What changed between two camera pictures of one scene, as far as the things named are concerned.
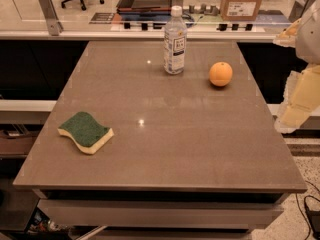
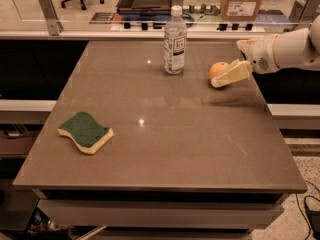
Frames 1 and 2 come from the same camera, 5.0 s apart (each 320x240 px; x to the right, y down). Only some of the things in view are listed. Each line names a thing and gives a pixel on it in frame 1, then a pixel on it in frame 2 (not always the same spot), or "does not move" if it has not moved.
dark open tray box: [146, 4] does not move
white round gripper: [310, 39] -> [261, 54]
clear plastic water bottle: [175, 42] does not move
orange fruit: [220, 74] does not move
